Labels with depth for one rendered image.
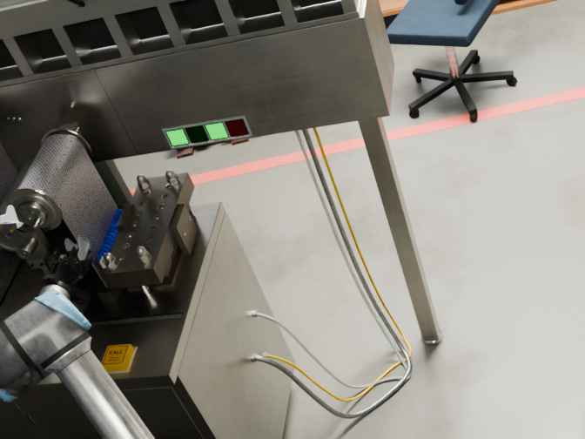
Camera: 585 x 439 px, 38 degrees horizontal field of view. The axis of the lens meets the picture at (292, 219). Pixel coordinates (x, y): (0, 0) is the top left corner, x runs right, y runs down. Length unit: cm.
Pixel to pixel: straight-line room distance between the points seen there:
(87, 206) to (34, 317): 66
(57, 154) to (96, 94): 20
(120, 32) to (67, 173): 40
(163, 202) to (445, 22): 192
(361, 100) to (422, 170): 168
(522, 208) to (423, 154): 62
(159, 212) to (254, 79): 48
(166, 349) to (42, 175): 56
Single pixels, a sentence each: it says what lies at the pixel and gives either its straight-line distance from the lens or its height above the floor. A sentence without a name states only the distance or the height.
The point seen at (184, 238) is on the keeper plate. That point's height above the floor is 97.
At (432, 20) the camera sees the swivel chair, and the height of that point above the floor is 47.
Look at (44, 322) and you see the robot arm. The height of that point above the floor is 134.
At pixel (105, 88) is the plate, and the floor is 138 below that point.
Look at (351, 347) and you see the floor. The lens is 326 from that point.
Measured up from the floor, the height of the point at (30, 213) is 126.
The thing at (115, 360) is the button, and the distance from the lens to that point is 227.
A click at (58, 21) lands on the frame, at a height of 159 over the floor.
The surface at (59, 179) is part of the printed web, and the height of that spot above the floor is 128.
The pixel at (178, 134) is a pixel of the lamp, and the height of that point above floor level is 119.
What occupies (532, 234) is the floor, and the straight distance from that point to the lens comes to 350.
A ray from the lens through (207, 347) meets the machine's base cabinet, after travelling 241.
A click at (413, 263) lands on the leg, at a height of 42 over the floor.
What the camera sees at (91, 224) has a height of 110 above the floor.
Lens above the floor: 243
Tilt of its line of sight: 39 degrees down
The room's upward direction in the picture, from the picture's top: 21 degrees counter-clockwise
